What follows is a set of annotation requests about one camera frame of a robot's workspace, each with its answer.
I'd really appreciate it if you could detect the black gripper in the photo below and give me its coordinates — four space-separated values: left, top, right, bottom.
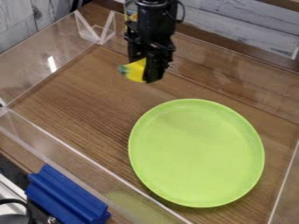
125 0 176 83

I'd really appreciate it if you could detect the yellow toy banana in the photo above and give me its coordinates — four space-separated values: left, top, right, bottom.
117 58 145 83

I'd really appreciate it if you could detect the green round plate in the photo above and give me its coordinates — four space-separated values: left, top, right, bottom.
128 99 265 207

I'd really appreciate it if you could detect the yellow labelled tin can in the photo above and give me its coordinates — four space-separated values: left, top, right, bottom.
124 0 137 28

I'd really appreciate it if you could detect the clear acrylic front barrier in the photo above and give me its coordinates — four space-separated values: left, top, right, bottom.
0 107 192 224

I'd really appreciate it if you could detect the blue plastic clamp block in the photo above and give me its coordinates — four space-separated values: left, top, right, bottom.
25 164 110 224

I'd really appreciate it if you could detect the clear acrylic corner bracket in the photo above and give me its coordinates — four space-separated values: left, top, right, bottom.
74 10 116 46

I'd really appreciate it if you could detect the black cable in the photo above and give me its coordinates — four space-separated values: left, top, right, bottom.
0 199 30 224

